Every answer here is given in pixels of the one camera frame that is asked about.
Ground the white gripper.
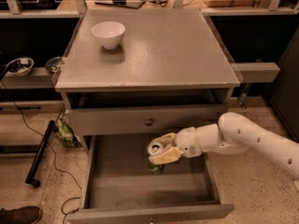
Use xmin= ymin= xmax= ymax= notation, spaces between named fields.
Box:
xmin=149 ymin=127 xmax=201 ymax=165

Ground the green soda can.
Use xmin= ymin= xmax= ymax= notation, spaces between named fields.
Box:
xmin=147 ymin=143 xmax=164 ymax=175

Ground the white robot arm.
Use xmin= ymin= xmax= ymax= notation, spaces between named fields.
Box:
xmin=147 ymin=112 xmax=299 ymax=180

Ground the round metal drawer knob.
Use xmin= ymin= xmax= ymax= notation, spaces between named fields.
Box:
xmin=145 ymin=118 xmax=154 ymax=126

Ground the closed top drawer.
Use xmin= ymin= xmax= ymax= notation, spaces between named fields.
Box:
xmin=66 ymin=105 xmax=227 ymax=135

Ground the open middle drawer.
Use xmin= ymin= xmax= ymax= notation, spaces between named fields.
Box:
xmin=67 ymin=134 xmax=234 ymax=224

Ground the grey drawer cabinet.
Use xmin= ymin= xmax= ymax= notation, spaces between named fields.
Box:
xmin=51 ymin=7 xmax=244 ymax=224

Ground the green snack bag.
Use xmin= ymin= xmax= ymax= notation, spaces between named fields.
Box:
xmin=55 ymin=114 xmax=81 ymax=147

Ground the white ceramic bowl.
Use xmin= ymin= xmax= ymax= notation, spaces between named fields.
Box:
xmin=92 ymin=21 xmax=126 ymax=49

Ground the black tube on floor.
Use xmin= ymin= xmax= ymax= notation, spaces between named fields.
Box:
xmin=25 ymin=120 xmax=55 ymax=188

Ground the dark bowl on shelf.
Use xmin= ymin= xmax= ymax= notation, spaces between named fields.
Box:
xmin=45 ymin=57 xmax=64 ymax=74

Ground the brown shoe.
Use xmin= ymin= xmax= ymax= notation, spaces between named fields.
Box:
xmin=0 ymin=206 xmax=42 ymax=224

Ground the white bowl with items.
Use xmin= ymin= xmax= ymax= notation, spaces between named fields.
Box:
xmin=7 ymin=57 xmax=35 ymax=77

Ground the black floor cable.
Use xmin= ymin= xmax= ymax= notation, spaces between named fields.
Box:
xmin=0 ymin=81 xmax=83 ymax=224

